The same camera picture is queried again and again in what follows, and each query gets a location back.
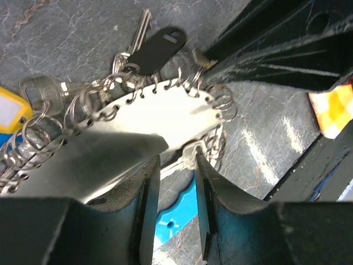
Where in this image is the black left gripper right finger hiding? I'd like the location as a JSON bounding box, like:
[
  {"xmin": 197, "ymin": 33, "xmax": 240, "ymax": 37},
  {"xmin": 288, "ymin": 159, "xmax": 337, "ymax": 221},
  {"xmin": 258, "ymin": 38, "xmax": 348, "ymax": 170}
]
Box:
[{"xmin": 195, "ymin": 154, "xmax": 278, "ymax": 264}]

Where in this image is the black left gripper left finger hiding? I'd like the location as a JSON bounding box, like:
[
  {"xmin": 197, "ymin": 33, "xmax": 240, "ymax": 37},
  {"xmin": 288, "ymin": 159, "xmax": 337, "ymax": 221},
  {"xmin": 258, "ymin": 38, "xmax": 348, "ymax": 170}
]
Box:
[{"xmin": 82, "ymin": 155, "xmax": 161, "ymax": 264}]

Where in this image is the orange checkered cloth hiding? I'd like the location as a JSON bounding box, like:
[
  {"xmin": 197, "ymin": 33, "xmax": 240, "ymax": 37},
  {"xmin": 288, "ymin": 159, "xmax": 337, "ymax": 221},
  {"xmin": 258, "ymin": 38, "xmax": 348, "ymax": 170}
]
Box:
[{"xmin": 308, "ymin": 83, "xmax": 352, "ymax": 139}]

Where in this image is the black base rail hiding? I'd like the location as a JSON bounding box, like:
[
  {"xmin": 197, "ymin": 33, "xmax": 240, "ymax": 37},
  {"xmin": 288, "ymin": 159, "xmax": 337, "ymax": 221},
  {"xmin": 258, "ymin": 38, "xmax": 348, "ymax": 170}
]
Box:
[{"xmin": 264, "ymin": 123, "xmax": 352, "ymax": 202}]

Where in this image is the yellow key tag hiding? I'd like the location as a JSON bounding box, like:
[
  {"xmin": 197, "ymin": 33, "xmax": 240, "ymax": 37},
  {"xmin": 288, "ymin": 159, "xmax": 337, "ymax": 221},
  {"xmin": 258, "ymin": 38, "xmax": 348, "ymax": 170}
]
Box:
[{"xmin": 0, "ymin": 87, "xmax": 33, "ymax": 134}]

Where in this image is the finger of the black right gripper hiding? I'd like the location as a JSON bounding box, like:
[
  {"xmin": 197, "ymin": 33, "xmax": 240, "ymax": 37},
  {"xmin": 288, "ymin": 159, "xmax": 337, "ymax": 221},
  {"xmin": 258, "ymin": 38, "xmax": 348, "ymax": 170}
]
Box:
[
  {"xmin": 204, "ymin": 1, "xmax": 314, "ymax": 60},
  {"xmin": 204, "ymin": 32, "xmax": 352, "ymax": 91}
]

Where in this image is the black key fob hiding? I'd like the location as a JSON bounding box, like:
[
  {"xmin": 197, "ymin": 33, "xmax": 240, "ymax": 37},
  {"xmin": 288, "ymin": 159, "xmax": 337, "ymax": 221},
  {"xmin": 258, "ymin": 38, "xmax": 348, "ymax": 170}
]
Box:
[{"xmin": 128, "ymin": 26, "xmax": 187, "ymax": 76}]

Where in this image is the silver key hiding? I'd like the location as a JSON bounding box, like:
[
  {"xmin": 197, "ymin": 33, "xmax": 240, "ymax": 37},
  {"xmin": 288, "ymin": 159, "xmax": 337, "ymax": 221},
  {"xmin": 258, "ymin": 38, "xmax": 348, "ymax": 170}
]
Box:
[{"xmin": 160, "ymin": 140, "xmax": 207, "ymax": 180}]

